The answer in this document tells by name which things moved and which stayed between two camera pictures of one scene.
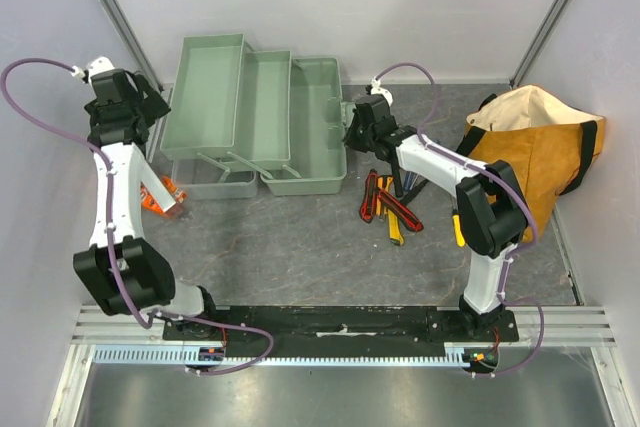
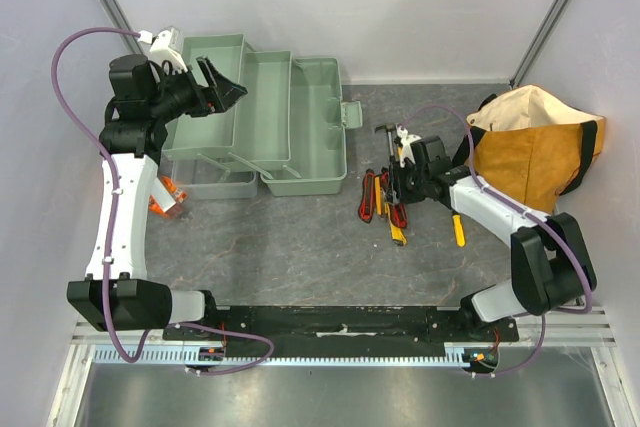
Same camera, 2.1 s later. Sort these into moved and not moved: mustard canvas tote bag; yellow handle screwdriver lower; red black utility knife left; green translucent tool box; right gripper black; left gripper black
Moved: right gripper black; left gripper black
Not moved: mustard canvas tote bag; green translucent tool box; red black utility knife left; yellow handle screwdriver lower
